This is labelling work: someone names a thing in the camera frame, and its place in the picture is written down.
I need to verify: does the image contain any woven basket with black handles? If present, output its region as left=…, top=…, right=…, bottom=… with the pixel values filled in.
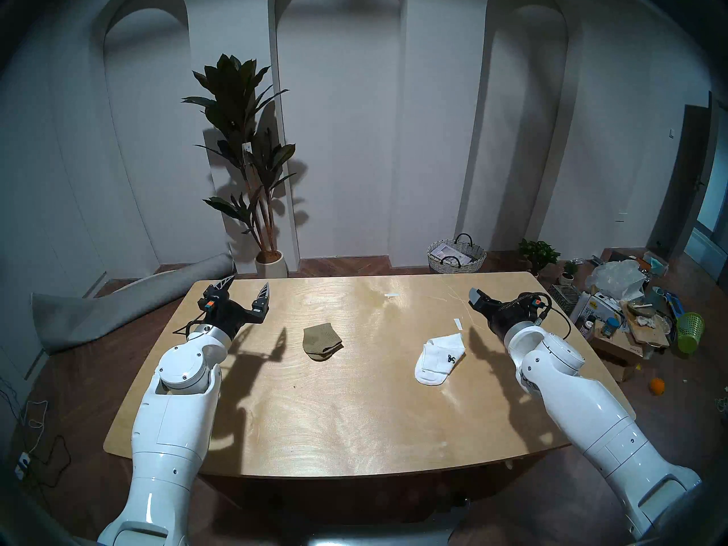
left=427, top=233, right=487, bottom=274

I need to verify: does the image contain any olive green ribbed sock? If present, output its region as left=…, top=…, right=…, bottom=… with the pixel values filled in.
left=303, top=322, right=344, bottom=362

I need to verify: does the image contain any brown cardboard box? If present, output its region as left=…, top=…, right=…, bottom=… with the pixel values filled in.
left=591, top=323, right=646, bottom=382

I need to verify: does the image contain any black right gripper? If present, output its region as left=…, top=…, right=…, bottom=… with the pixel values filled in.
left=468, top=287, right=547, bottom=338

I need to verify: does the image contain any white sock with black logo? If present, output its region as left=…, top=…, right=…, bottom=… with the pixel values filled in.
left=414, top=333, right=466, bottom=387

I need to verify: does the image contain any green plastic mesh basket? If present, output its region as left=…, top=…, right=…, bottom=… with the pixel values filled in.
left=676, top=312, right=705, bottom=354

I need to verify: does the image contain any wooden board with clutter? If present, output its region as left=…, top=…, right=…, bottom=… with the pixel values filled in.
left=623, top=306, right=672, bottom=349

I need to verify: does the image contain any black right camera cable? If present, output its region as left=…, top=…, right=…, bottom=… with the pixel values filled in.
left=535, top=292, right=572, bottom=341

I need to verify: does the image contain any small bushy potted plant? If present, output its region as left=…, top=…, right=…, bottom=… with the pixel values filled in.
left=518, top=239, right=561, bottom=275

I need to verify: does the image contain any rolled grey mat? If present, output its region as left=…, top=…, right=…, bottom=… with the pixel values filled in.
left=31, top=252, right=237, bottom=355

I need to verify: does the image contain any tall potted leafy plant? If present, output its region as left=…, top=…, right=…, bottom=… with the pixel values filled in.
left=182, top=54, right=308, bottom=279

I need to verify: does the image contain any white floor cable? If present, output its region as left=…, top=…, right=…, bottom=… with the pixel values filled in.
left=17, top=400, right=52, bottom=437

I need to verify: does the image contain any dark brown open door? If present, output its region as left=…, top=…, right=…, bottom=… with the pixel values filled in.
left=651, top=104, right=714, bottom=261

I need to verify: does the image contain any clear crumpled plastic bag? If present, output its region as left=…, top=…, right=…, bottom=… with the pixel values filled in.
left=586, top=259, right=646, bottom=301

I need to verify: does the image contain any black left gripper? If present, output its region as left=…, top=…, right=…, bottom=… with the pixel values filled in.
left=202, top=275, right=271, bottom=338

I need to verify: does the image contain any grey wire rack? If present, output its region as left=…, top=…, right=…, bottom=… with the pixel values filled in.
left=549, top=284, right=582, bottom=315

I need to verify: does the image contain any white printed carton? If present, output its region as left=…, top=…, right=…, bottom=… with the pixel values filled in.
left=580, top=293, right=623, bottom=326

